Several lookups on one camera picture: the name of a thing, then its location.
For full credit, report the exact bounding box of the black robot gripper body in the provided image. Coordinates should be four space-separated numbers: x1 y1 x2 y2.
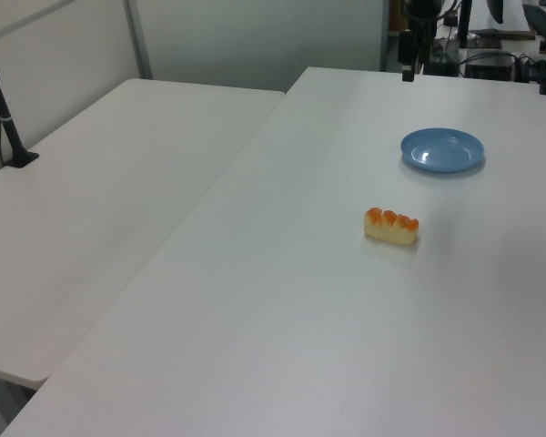
402 0 442 23

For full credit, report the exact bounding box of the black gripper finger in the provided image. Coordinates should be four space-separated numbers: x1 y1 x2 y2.
414 20 428 75
399 28 415 84

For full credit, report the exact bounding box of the orange topped toy bread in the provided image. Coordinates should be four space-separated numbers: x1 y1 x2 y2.
362 207 420 246

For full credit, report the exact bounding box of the blue round plate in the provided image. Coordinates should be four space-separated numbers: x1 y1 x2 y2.
399 127 486 175

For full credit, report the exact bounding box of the black upright pole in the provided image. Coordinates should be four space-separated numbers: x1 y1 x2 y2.
456 0 474 49

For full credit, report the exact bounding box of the black electronics box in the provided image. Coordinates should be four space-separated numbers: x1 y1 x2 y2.
463 51 517 82

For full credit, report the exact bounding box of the white side table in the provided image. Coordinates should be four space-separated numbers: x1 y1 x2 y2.
0 77 287 391

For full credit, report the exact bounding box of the grey metal partition post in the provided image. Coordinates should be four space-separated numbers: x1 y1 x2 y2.
122 0 154 81

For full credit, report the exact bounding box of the black camera pole with base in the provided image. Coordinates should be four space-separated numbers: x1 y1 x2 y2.
0 35 41 170

